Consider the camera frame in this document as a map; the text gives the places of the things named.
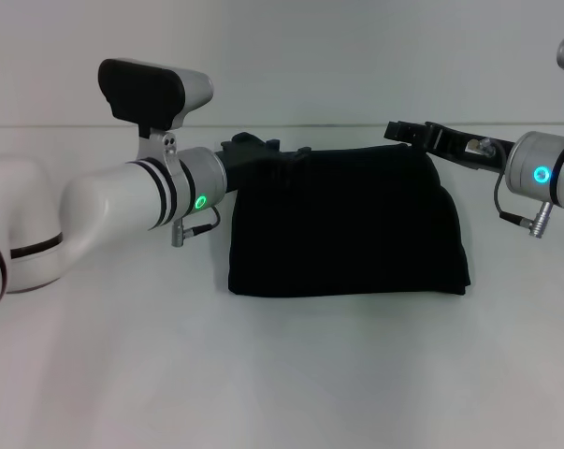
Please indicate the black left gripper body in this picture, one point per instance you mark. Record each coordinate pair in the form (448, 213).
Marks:
(244, 161)

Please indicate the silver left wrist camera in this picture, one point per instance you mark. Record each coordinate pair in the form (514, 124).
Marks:
(150, 93)

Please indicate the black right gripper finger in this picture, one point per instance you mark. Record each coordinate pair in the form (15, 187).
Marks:
(408, 132)

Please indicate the black shirt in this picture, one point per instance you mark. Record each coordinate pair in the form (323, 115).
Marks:
(347, 224)

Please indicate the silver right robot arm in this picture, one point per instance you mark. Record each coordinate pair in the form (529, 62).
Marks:
(543, 173)

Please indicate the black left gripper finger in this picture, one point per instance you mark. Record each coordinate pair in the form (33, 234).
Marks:
(272, 146)
(298, 156)

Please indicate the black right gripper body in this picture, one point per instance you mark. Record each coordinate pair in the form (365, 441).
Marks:
(468, 147)

